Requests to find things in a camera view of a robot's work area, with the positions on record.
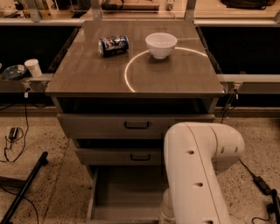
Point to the black power adapter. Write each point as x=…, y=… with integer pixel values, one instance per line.
x=262, y=185
x=13, y=133

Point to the black power adapter right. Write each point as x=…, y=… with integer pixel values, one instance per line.
x=262, y=185

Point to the grey drawer cabinet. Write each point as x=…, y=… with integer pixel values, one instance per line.
x=134, y=82

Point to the black power adapter left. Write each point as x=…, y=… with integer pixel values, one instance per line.
x=13, y=133

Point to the white bowl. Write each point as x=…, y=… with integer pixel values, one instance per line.
x=160, y=44

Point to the blue soda can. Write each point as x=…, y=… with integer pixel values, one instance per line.
x=110, y=46

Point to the grey drawer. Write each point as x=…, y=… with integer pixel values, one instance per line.
x=119, y=156
x=126, y=194
x=86, y=126

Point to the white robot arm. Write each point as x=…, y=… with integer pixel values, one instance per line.
x=194, y=154

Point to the dark blue plate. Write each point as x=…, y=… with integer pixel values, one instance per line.
x=16, y=72

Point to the black tripod leg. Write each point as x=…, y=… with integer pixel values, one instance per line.
x=23, y=186

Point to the white paper cup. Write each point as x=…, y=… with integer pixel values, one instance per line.
x=33, y=67

